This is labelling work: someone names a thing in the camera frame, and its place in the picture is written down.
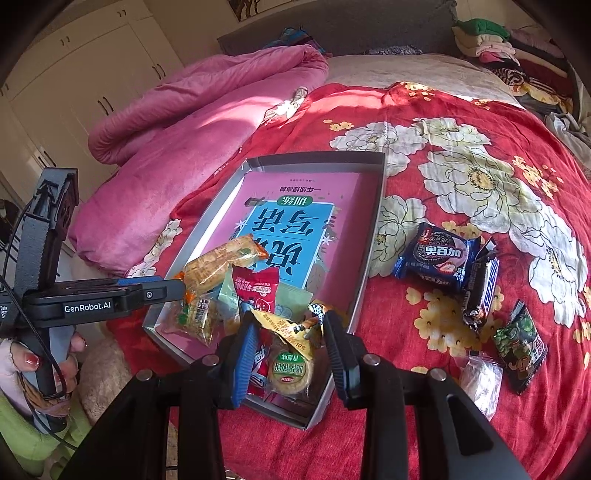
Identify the beige plush mat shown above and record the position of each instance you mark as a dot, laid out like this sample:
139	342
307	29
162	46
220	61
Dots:
101	369

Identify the purple patterned cloth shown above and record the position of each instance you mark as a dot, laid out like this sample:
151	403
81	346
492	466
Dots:
392	50

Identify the beige bed sheet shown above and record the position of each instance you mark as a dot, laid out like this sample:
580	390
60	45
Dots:
392	69

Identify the round cake packet green label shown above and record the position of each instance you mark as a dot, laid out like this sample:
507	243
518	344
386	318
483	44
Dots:
288	376

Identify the orange cracker packet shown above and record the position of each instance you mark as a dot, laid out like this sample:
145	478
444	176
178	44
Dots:
217	267

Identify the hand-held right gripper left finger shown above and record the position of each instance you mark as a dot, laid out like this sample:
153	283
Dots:
244	364

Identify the red and blue snack packet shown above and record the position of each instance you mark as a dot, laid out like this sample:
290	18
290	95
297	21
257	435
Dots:
258	369

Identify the cream wardrobe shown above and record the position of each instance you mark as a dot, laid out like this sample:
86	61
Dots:
92	60

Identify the small clear plastic snack bag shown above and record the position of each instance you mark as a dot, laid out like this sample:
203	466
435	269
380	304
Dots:
480	385

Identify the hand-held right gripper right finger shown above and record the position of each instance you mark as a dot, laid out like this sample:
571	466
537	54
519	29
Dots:
339	364

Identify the person's left forearm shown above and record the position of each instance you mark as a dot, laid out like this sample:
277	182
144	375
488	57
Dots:
8	369

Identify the green cloth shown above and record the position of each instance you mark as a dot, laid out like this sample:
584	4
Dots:
27	452

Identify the blue patterned pillow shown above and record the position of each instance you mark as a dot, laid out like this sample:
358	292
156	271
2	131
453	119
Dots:
295	39

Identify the grey tray with pink book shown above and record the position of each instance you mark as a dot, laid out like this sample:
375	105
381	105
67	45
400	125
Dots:
300	184

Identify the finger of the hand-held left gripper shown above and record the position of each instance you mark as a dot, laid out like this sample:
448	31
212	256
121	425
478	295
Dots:
138	281
161	294

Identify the clear packet with green label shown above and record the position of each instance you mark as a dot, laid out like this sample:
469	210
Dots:
198	318

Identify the white crumpled cloth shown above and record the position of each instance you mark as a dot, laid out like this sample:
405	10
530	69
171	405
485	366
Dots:
568	134

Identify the dark green snack packet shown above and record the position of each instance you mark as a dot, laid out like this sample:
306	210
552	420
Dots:
519	346

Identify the pile of folded clothes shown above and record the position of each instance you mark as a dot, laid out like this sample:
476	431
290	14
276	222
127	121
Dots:
508	50

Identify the red floral blanket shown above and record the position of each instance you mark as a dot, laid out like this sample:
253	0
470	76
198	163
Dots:
415	323

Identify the dark chocolate bar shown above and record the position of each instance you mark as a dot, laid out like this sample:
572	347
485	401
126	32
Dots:
482	290

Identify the yellow snack packet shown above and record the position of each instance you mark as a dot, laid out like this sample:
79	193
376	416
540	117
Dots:
286	330

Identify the blue cookie packet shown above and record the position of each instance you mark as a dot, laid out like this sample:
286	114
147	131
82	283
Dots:
434	258

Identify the ink wall painting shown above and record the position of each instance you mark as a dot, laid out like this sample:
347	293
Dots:
242	9

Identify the person's left hand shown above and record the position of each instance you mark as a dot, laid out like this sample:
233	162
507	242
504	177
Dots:
25	356

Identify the grey bed headboard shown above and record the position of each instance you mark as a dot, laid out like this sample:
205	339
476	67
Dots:
369	27

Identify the pink quilt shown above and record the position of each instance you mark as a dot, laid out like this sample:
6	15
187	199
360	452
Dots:
184	138

